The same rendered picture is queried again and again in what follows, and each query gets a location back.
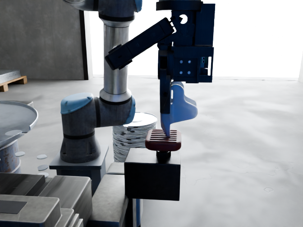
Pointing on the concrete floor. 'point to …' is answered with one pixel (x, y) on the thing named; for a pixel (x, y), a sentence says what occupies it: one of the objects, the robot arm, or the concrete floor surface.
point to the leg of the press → (109, 203)
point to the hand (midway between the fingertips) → (163, 128)
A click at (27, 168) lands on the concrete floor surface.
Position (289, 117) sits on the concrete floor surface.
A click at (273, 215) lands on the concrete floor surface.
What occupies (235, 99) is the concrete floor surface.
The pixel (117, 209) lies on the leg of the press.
